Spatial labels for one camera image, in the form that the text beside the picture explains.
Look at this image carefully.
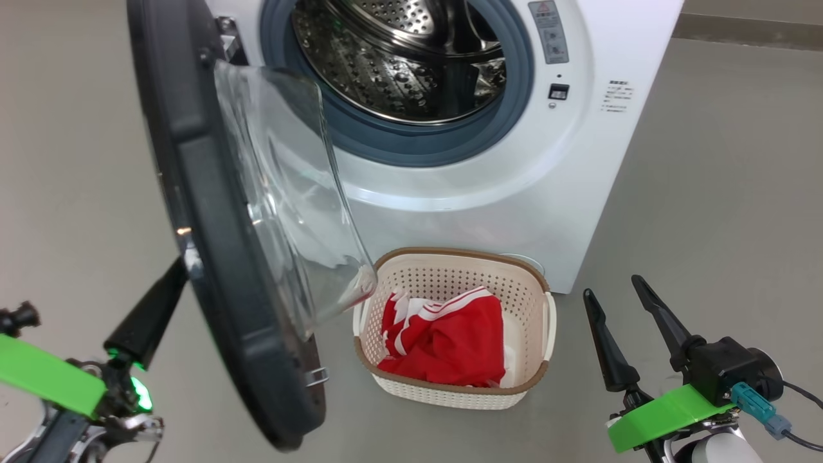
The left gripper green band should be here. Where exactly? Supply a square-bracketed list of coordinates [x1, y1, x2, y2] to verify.
[0, 259, 190, 463]

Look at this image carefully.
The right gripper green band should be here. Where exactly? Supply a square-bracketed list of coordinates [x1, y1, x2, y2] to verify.
[583, 275, 740, 463]

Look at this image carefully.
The dark grey glass washer door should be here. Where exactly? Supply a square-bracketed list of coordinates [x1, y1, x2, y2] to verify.
[127, 0, 379, 451]

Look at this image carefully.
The red basketball jersey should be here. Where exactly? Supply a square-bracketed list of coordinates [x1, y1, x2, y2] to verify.
[377, 287, 515, 389]

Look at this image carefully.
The white front-load washing machine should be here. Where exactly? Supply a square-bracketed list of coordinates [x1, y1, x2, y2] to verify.
[206, 0, 686, 295]

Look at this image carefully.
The cream perforated laundry basket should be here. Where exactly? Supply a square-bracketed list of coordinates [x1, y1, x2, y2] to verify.
[352, 248, 557, 412]

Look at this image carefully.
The teal cable connector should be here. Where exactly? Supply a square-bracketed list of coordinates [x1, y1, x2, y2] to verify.
[730, 381, 793, 440]

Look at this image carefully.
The thin black cable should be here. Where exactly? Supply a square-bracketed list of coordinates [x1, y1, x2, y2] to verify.
[780, 379, 823, 452]

